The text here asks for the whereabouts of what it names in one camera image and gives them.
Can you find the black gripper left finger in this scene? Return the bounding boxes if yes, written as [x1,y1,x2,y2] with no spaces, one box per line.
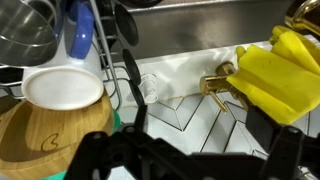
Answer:
[63,104,188,180]

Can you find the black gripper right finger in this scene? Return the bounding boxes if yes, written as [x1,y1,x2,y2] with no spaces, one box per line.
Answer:
[245,105,320,180]

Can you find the gold tap lever handle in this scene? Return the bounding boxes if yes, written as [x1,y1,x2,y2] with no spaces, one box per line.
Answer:
[199,75,239,113]

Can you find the yellow rubber gloves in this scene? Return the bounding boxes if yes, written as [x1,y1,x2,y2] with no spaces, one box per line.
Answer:
[226,25,320,125]

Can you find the wooden bowl with heart mark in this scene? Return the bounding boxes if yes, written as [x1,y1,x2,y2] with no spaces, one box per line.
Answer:
[0,89,116,180]

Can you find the gold spring neck faucet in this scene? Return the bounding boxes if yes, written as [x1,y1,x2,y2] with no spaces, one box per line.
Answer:
[214,0,320,111]

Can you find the dark steel sink basin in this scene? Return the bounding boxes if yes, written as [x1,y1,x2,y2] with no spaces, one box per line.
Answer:
[109,0,298,63]

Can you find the stainless steel pot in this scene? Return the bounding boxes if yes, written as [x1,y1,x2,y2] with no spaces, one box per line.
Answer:
[0,0,66,68]

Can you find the white mug with blue handle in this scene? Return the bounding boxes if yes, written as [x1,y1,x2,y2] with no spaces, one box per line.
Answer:
[20,0,105,112]

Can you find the steel wire dish rack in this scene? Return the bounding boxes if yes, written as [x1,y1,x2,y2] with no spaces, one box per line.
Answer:
[0,0,148,111]

